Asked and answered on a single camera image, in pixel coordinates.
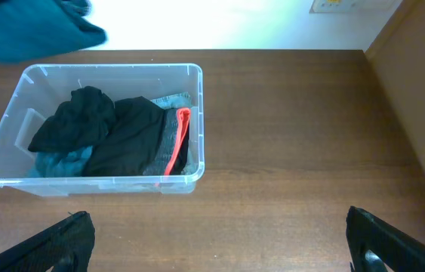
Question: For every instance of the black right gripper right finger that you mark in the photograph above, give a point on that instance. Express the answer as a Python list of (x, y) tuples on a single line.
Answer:
[(378, 246)]

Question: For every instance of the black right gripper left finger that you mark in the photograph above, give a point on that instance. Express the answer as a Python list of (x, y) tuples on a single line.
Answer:
[(65, 246)]

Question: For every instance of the small blue cloth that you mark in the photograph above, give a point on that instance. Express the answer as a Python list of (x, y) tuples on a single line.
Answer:
[(60, 165)]

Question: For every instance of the black cloth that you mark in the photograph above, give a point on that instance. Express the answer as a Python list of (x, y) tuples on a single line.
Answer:
[(84, 120)]

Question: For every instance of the black shorts red grey waistband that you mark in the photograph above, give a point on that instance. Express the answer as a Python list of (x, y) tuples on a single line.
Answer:
[(145, 140)]

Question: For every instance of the light blue jeans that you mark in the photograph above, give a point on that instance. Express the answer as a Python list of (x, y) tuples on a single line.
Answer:
[(179, 100)]

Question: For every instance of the dark blue jeans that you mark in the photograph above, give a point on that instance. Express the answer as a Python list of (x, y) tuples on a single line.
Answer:
[(33, 29)]

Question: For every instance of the clear plastic storage bin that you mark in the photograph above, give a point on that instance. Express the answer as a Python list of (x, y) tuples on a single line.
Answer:
[(43, 87)]

